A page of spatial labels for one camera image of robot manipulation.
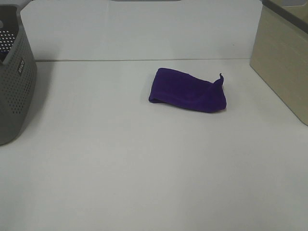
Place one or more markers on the purple towel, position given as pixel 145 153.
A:
pixel 182 90

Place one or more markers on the beige storage bin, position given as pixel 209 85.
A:
pixel 280 57

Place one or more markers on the grey perforated laundry basket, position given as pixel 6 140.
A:
pixel 18 70

